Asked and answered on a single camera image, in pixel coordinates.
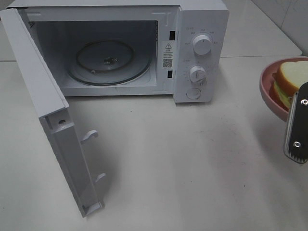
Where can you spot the round door release button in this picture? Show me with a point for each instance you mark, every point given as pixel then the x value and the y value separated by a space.
pixel 193 93

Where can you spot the white timer knob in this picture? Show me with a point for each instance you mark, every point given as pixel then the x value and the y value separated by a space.
pixel 197 74

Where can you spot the white microwave door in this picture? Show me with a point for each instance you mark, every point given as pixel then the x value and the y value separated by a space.
pixel 53 112

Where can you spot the pink round plate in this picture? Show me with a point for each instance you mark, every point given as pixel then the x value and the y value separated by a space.
pixel 266 82

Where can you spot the toast sandwich with lettuce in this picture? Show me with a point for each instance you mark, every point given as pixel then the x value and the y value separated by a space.
pixel 288 79

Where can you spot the white microwave oven body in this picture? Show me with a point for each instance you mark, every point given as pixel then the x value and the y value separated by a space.
pixel 60 28

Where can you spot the glass microwave turntable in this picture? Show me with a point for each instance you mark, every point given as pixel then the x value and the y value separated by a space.
pixel 110 62

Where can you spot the upper white power knob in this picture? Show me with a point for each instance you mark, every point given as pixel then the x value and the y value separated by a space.
pixel 202 44

